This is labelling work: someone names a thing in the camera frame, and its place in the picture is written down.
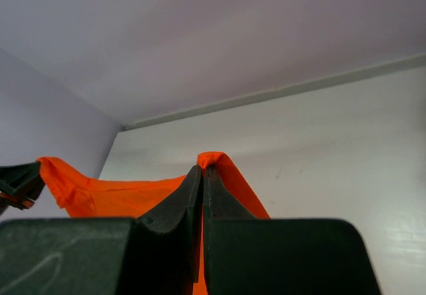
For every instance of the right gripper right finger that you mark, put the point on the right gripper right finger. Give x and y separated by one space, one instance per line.
247 255

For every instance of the orange t shirt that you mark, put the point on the orange t shirt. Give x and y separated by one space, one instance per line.
82 196

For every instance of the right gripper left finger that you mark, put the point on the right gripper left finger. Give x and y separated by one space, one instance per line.
156 253

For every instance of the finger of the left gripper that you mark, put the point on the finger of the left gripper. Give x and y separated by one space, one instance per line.
21 185

